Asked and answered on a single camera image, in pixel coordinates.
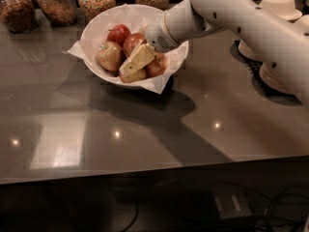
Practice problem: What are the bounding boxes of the yellow front apple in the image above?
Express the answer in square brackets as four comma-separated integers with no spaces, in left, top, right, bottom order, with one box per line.
[119,69,147,83]

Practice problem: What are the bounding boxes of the black cable left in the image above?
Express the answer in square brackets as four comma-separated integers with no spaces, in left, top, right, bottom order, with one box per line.
[119,200,139,232]

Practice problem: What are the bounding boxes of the rear stack paper bowls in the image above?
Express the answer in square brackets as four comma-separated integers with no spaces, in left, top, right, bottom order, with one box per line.
[239,0,302,62]

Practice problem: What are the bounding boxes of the black power box under table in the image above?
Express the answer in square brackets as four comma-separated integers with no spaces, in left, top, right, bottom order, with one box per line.
[185,188,254,224]

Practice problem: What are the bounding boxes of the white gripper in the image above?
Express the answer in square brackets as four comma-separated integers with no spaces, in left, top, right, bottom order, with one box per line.
[120,14,180,75]

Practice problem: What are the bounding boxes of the red-yellow right apple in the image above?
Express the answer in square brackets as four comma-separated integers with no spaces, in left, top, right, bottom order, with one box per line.
[145,53,167,77]

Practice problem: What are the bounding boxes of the black rubber mat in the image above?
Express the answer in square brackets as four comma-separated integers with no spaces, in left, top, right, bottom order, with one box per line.
[230,40,301,106]

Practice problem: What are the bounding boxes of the yellow-red left apple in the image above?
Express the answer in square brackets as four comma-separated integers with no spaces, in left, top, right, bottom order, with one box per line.
[96,42,126,72]

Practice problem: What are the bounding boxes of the red top centre apple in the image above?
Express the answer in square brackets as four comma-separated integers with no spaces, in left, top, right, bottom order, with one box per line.
[123,33,147,57]

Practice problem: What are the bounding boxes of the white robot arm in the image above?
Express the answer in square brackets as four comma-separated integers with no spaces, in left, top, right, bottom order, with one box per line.
[121,0,309,105]

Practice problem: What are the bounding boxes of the white paper liner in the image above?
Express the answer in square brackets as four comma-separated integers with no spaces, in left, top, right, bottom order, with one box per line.
[67,3,189,95]

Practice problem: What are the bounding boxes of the dark red back apple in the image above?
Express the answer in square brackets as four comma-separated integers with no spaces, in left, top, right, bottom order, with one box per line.
[107,24,131,45]

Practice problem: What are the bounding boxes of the white bowl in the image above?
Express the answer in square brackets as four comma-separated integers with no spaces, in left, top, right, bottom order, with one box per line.
[79,4,189,91]

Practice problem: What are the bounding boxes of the far left cereal jar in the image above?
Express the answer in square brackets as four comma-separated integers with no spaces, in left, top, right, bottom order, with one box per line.
[0,0,37,33]

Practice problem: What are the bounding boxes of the black cables right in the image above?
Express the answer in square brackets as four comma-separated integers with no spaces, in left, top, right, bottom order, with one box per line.
[175,181,309,232]

